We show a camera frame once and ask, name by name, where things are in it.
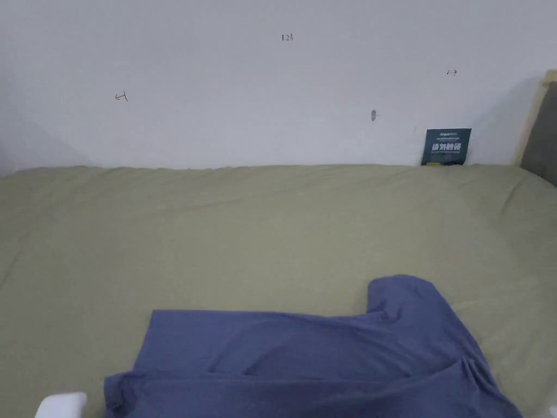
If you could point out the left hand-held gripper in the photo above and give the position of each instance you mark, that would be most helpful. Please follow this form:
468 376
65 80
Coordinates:
61 407

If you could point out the dark blue shirt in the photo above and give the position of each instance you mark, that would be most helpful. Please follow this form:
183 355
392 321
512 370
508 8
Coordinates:
313 361

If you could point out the bed with pale green sheet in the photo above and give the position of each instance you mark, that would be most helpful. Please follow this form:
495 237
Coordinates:
217 244

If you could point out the dark card with white print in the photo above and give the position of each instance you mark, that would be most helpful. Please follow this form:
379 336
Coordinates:
446 147

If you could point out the grey padded headboard, wooden frame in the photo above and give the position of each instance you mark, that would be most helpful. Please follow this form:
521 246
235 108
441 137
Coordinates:
541 130

